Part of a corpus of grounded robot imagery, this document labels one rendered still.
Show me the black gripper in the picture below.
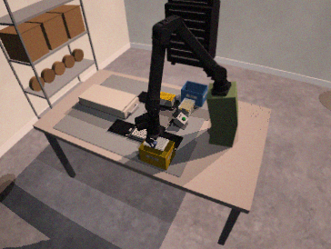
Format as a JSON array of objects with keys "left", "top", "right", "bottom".
[{"left": 145, "top": 125, "right": 166, "bottom": 149}]

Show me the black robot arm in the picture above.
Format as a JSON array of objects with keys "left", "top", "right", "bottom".
[{"left": 135, "top": 15, "right": 231, "bottom": 134}]

